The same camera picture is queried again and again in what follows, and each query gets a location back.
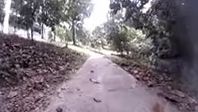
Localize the grey concrete path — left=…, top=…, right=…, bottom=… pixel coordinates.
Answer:
left=33, top=41, right=182, bottom=112

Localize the mass of dark trees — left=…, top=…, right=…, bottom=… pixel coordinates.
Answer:
left=0, top=0, right=198, bottom=110

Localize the leaf-littered earth verge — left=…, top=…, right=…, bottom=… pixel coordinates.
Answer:
left=108, top=48, right=198, bottom=112

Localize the leaf-covered earth slope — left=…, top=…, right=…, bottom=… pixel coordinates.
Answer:
left=0, top=21, right=92, bottom=112

